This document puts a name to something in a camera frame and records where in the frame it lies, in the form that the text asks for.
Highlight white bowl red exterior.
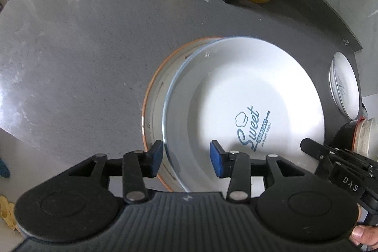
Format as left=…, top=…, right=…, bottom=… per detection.
left=332, top=116, right=378, bottom=161

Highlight person's right hand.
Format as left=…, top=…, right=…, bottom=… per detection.
left=349, top=225, right=378, bottom=249

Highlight white plate blue logo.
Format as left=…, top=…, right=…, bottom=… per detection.
left=329, top=52, right=361, bottom=120

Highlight white plate orange rim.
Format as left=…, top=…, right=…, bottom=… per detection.
left=142, top=37, right=228, bottom=196

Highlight white Sweet Bakery plate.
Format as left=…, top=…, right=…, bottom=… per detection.
left=162, top=36, right=325, bottom=192

